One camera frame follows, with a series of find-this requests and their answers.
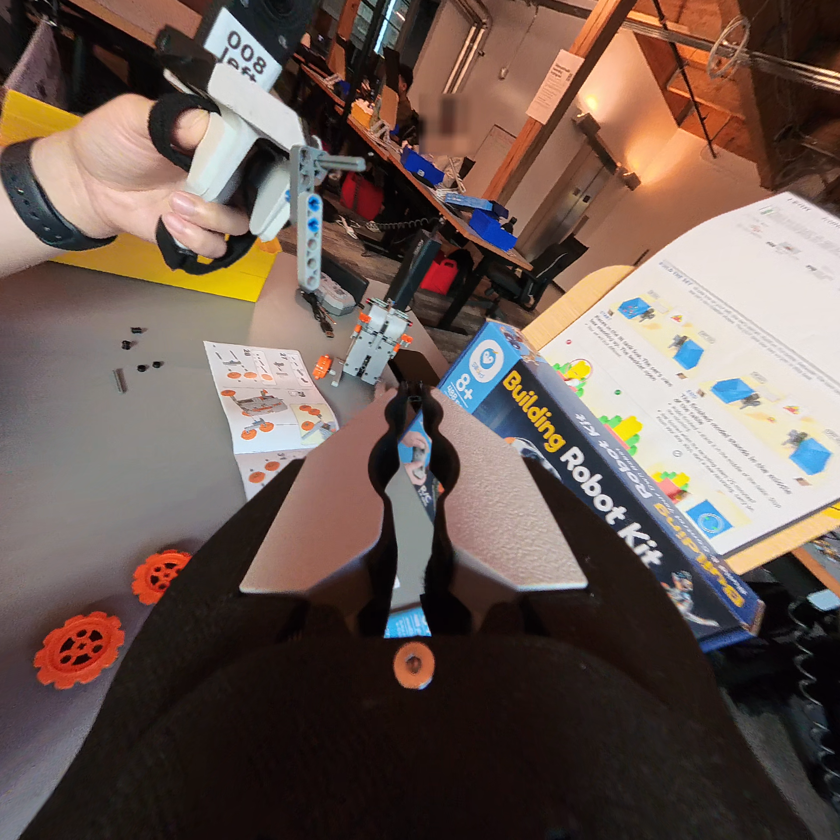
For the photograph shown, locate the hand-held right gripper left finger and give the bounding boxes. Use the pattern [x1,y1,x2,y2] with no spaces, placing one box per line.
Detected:
[241,388,421,631]

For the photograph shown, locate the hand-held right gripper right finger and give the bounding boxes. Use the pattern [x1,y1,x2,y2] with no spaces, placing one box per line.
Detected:
[418,388,589,631]

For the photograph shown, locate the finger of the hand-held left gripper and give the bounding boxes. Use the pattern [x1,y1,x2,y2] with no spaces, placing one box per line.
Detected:
[210,59,313,152]

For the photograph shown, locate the grey beam with blue pin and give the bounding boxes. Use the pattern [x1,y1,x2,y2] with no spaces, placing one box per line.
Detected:
[292,142,332,292]

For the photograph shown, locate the instruction booklet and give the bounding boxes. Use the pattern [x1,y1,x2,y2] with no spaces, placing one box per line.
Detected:
[204,342,340,500]

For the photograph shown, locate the yellow plastic parts bin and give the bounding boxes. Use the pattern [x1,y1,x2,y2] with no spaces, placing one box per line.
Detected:
[0,90,283,303]

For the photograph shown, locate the orange toy wheel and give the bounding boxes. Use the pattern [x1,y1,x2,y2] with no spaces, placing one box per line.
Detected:
[132,549,194,606]
[33,612,128,690]

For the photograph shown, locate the wooden desk with black legs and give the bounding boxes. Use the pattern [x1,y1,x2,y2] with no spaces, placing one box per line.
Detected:
[296,66,539,329]

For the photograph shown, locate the grey desk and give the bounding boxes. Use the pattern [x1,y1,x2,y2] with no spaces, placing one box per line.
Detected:
[0,256,552,840]

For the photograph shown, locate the person's left hand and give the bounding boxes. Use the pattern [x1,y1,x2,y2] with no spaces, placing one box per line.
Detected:
[33,92,250,259]

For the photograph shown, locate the blue robot kit box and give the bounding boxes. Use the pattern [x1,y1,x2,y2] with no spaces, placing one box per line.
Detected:
[434,319,765,653]

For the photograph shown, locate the red bag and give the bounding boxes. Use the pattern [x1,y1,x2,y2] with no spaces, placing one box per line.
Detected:
[420,256,460,296]
[342,174,385,221]

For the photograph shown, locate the blue plastic bin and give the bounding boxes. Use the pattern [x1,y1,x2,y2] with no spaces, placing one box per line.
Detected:
[401,149,447,185]
[440,195,519,250]

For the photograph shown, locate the partly built toy robot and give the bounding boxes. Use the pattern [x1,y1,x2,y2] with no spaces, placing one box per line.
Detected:
[311,296,414,388]

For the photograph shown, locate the grey battery box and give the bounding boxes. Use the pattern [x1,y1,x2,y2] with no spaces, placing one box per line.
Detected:
[315,256,362,316]

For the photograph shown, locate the black upright device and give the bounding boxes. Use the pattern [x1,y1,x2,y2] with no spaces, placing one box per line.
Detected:
[388,237,443,309]

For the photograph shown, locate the black wristband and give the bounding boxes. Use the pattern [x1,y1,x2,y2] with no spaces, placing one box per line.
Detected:
[0,138,119,250]

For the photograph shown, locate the black office chair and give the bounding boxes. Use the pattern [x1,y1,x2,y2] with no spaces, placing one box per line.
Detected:
[486,237,589,309]

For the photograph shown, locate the curled white poster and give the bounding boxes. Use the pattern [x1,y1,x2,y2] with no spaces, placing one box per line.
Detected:
[525,191,840,574]

